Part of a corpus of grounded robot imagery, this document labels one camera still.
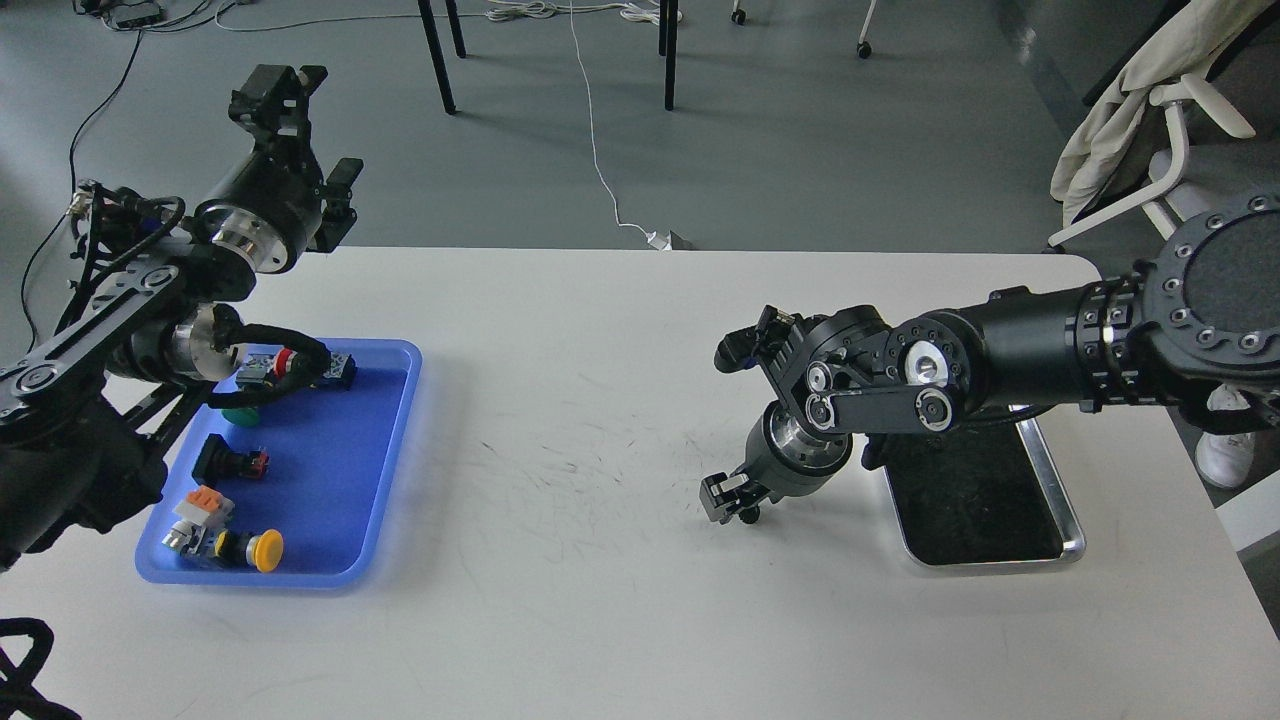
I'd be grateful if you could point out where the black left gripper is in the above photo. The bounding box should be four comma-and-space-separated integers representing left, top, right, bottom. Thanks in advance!
195, 64, 364, 274

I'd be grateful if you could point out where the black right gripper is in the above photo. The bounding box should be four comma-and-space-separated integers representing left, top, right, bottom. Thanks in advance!
699, 407, 852, 525

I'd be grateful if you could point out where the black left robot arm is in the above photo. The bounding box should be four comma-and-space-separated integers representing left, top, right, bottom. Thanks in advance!
1, 64, 364, 569

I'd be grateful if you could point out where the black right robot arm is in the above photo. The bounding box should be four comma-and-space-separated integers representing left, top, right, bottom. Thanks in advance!
699, 186, 1279, 524

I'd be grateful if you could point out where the silver metal tray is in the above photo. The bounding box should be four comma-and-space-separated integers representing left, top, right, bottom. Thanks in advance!
861, 416, 1085, 575

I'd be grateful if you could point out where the blue plastic tray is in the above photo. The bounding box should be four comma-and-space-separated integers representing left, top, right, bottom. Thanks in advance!
134, 338, 422, 589

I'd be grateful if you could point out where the black table leg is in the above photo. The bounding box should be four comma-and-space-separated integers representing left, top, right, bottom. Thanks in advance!
658, 0, 680, 111
416, 0, 467, 117

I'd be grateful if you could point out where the white power adapter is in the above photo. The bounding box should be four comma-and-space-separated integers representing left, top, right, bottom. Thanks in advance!
646, 231, 695, 252

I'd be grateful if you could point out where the orange grey contact block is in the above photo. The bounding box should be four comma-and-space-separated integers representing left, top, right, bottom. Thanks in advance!
161, 486, 236, 557

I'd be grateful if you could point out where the person in grey trousers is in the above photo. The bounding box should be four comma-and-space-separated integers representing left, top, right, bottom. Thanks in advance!
1194, 386, 1257, 489

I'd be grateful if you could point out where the white chair with cloth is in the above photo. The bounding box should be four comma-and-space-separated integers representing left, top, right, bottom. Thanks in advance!
1046, 1, 1277, 252

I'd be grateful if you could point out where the black floor cable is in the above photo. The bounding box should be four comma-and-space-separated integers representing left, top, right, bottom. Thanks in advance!
18, 0, 241, 351

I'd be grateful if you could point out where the red push button switch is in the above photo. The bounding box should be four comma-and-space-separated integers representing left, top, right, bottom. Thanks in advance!
236, 348, 294, 389

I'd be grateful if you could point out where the black switch contact block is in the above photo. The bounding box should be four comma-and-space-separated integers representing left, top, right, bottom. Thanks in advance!
314, 352, 358, 391

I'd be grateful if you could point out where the green push button switch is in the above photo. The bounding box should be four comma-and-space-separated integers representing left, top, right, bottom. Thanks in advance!
219, 406, 262, 428

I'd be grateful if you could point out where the white floor cable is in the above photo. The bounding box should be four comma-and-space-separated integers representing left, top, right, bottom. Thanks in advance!
485, 0, 691, 236

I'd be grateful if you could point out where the black red switch module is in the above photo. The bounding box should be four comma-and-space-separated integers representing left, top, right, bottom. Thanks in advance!
191, 433, 270, 488

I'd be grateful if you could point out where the yellow push button switch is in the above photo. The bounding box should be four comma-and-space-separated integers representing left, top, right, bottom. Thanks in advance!
205, 529, 285, 573

